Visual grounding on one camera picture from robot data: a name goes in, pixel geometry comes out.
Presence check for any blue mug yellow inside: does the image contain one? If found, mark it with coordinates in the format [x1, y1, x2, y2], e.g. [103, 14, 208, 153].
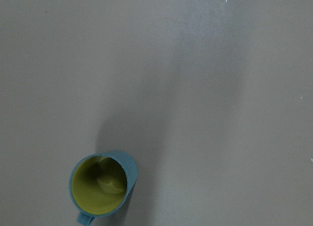
[69, 151, 138, 226]

